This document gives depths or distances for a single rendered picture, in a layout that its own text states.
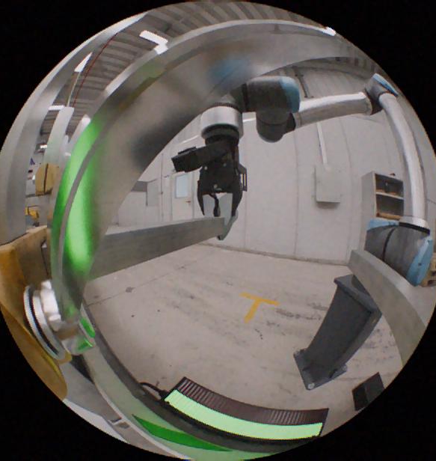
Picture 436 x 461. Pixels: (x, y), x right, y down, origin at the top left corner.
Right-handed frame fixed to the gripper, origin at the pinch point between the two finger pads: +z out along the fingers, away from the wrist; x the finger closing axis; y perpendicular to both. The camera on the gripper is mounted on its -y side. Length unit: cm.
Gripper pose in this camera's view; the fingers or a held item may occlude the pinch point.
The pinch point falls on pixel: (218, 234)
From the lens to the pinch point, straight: 25.5
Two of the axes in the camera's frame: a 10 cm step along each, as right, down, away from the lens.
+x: -8.7, -0.8, 4.8
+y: 4.9, -1.7, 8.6
